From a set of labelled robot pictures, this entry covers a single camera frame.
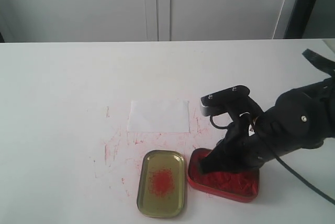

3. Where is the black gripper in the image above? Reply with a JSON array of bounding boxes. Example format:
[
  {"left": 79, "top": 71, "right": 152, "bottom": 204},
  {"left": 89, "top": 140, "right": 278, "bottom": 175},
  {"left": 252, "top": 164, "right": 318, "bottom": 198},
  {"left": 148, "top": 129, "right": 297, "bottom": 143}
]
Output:
[{"left": 198, "top": 97, "right": 277, "bottom": 174}]

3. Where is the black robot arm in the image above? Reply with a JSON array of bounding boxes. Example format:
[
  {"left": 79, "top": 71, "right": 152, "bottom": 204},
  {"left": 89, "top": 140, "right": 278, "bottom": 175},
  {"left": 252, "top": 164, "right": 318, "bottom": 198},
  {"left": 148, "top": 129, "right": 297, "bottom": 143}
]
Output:
[{"left": 198, "top": 49, "right": 334, "bottom": 174}]

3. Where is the red ink paste tin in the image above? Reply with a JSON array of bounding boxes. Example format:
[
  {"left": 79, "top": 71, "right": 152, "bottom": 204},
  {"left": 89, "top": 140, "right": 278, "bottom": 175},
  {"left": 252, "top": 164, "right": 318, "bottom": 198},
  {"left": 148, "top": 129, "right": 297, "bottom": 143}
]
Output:
[{"left": 187, "top": 148, "right": 260, "bottom": 203}]

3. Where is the gold tin lid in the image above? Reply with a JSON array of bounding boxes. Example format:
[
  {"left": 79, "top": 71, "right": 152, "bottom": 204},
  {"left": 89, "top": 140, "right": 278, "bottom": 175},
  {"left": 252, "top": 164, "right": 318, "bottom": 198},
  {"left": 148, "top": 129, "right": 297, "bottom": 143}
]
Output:
[{"left": 137, "top": 150, "right": 186, "bottom": 218}]

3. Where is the white paper sheet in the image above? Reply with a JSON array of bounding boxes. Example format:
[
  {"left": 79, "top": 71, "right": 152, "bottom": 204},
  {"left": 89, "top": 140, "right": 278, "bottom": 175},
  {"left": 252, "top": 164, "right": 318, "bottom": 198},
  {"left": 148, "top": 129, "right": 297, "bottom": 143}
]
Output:
[{"left": 127, "top": 100, "right": 190, "bottom": 133}]

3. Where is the white cabinet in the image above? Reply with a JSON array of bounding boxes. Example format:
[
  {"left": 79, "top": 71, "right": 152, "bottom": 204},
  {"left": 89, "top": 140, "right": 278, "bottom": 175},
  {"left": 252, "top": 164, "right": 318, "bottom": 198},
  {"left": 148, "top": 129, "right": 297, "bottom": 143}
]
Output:
[{"left": 1, "top": 0, "right": 295, "bottom": 42}]

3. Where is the black cable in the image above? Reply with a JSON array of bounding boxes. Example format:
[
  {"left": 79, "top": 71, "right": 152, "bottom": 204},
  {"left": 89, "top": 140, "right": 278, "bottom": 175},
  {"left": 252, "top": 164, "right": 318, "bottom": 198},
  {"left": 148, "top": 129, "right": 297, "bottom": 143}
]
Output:
[{"left": 209, "top": 111, "right": 335, "bottom": 205}]

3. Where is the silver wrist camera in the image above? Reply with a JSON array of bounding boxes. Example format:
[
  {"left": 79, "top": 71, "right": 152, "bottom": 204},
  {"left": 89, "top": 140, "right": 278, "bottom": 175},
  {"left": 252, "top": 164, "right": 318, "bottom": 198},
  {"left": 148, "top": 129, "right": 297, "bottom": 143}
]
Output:
[{"left": 200, "top": 85, "right": 250, "bottom": 117}]

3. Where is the dark door frame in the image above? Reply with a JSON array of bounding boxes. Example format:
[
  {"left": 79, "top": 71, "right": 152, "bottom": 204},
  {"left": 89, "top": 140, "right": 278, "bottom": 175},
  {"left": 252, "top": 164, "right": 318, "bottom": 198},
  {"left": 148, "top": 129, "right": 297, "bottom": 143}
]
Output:
[{"left": 283, "top": 0, "right": 316, "bottom": 39}]

